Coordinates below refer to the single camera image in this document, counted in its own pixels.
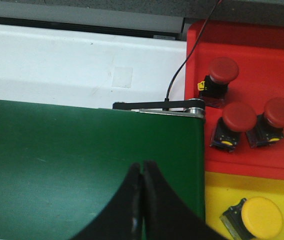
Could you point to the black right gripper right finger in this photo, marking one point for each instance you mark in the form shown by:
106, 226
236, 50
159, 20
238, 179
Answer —
166, 216

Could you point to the yellow mushroom push button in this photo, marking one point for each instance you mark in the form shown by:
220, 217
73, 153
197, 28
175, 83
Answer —
256, 218

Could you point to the green conveyor belt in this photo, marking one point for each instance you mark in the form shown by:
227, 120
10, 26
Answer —
60, 165

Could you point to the grey stone counter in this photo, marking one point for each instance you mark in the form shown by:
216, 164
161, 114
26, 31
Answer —
165, 16

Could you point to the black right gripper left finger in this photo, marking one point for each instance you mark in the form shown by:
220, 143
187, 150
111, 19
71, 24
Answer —
121, 218

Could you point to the yellow plastic bin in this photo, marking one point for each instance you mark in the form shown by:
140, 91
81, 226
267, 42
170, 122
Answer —
225, 190

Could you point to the red mushroom push button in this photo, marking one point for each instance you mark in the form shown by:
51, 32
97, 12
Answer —
269, 127
236, 118
213, 89

